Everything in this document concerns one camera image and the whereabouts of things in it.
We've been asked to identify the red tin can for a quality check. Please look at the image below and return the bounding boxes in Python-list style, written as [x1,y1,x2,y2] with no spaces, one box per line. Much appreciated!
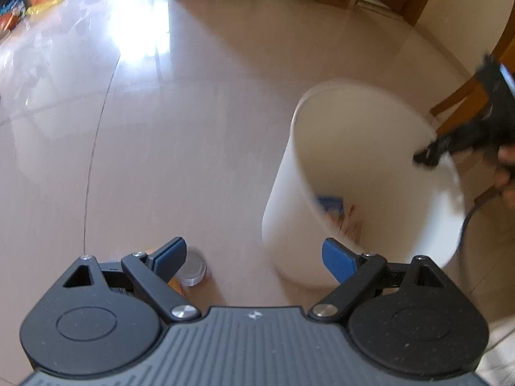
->
[175,248,209,288]

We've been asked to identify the blue juice carton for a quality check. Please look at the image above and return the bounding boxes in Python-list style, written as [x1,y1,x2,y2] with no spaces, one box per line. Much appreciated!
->
[317,195,345,220]

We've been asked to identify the white plastic bucket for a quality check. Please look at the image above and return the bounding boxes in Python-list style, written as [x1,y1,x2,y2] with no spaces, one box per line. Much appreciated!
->
[262,81,465,288]

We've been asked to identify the person hand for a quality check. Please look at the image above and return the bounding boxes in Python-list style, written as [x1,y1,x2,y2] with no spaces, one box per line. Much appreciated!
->
[494,145,515,209]

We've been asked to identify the wooden chair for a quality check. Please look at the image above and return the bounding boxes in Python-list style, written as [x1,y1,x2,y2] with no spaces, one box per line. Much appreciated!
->
[428,19,515,206]

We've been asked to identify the red snack wrapper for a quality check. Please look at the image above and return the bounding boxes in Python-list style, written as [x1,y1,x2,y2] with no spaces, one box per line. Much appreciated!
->
[340,204,363,244]

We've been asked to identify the black cable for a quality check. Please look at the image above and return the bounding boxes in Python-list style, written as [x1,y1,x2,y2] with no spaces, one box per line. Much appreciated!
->
[455,204,484,302]

